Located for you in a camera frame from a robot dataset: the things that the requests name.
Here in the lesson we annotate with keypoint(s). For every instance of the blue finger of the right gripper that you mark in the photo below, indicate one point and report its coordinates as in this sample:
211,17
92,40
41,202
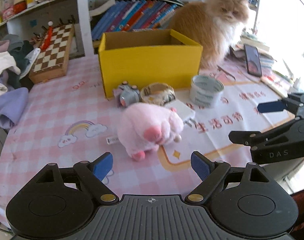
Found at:
249,138
275,106

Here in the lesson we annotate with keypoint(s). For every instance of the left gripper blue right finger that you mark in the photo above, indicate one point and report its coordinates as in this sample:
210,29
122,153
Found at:
212,175

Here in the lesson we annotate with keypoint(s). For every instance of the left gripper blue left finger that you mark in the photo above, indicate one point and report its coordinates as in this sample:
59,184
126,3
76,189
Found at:
91,175

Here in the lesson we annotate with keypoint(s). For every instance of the white power adapter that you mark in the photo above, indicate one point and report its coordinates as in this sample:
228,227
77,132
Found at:
184,112

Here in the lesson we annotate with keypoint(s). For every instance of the pink plush pig toy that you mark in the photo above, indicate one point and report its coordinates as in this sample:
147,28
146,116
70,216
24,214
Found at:
145,127

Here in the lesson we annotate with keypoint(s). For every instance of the cream wrist watch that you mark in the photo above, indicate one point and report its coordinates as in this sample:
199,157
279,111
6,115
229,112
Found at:
157,94

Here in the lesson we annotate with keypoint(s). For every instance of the black smartphone on stand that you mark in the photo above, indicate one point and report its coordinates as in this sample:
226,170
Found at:
253,65

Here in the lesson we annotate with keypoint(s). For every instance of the pink checkered tablecloth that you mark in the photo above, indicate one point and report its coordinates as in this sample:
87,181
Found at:
68,120

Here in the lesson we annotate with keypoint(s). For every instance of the stack of papers and books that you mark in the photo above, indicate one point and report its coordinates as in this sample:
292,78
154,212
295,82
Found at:
266,60

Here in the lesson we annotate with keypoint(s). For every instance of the orange fluffy cat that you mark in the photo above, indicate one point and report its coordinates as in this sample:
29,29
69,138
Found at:
215,24

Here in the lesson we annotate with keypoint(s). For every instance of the wooden chess board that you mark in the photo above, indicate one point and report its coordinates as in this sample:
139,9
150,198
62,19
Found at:
53,62

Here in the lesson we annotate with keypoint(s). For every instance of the yellow cardboard box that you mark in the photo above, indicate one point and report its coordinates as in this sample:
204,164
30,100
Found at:
148,56

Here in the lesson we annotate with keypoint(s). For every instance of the pile of clothes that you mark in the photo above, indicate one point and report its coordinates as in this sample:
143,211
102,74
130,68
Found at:
17,57

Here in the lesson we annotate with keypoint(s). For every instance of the red tassel ornament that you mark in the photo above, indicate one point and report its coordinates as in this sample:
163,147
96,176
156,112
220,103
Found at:
48,37

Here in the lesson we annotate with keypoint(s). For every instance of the row of colourful books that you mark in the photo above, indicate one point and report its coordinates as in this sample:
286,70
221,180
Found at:
133,15

